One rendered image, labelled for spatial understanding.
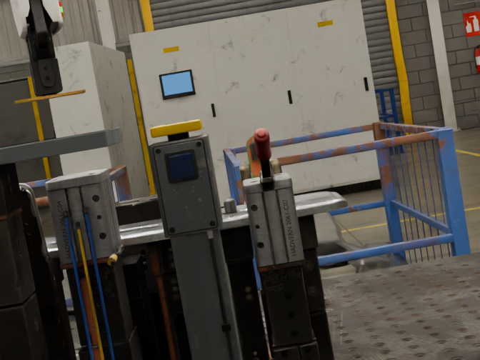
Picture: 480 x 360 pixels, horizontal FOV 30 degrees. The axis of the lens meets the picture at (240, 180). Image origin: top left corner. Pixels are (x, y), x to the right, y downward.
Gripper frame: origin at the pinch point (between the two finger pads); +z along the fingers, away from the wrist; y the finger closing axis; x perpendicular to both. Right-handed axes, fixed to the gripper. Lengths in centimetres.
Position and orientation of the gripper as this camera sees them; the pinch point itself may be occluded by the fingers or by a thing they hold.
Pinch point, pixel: (46, 77)
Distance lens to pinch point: 111.4
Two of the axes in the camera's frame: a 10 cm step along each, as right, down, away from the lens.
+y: -2.8, -0.4, 9.6
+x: -9.5, 1.8, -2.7
